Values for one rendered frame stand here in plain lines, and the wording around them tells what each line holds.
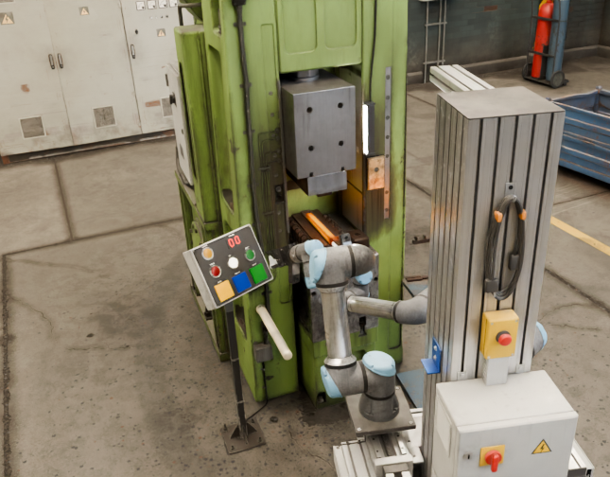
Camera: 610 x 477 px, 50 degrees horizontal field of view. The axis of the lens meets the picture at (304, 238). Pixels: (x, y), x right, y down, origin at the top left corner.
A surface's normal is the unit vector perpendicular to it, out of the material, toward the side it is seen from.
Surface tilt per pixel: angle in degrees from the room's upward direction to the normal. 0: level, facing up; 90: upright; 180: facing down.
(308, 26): 90
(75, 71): 90
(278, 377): 90
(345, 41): 90
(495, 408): 0
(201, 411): 0
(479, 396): 0
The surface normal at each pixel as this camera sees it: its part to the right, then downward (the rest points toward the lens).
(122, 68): 0.42, 0.40
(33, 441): -0.04, -0.89
